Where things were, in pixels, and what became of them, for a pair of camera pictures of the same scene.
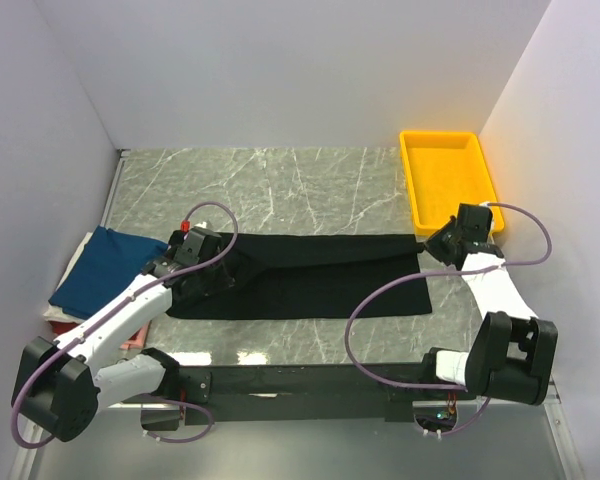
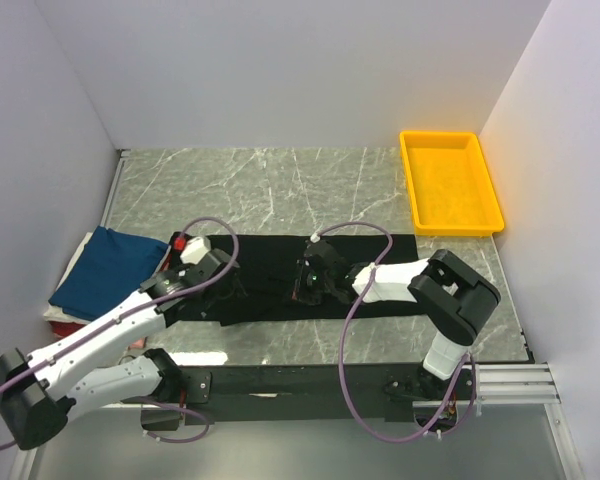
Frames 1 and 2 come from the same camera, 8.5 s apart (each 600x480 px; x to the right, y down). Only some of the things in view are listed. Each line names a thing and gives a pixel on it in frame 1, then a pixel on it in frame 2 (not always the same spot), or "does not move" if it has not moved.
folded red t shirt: (61, 327) does not move
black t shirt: (314, 275) does not move
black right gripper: (433, 243) to (299, 292)
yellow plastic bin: (446, 170) does not move
